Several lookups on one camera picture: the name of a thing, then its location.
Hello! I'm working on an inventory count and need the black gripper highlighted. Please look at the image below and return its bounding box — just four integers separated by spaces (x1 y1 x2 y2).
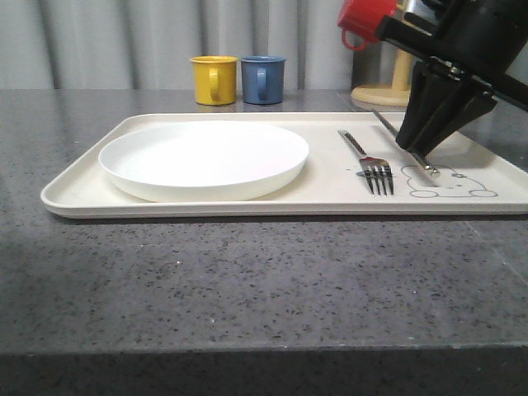
377 1 527 157

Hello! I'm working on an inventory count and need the silver table knife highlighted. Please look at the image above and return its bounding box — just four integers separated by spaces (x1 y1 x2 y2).
371 109 441 179

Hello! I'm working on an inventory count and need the silver fork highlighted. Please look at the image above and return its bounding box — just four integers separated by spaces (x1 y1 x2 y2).
338 130 394 196

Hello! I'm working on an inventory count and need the white round plate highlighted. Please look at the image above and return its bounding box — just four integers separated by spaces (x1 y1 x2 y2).
98 120 309 202

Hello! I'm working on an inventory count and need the wooden mug tree stand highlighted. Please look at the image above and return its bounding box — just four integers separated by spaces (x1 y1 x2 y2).
347 1 413 106

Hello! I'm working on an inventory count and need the red mug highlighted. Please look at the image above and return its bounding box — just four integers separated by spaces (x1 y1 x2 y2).
337 0 398 51

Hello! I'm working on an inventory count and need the cream rabbit serving tray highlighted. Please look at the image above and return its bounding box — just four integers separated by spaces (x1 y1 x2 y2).
40 112 527 219

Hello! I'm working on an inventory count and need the blue mug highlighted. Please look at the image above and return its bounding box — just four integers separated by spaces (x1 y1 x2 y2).
240 55 285 105

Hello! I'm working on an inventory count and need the yellow mug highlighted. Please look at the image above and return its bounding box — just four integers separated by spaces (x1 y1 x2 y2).
191 55 238 106

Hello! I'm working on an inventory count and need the grey curtain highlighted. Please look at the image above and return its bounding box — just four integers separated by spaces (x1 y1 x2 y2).
0 0 413 92

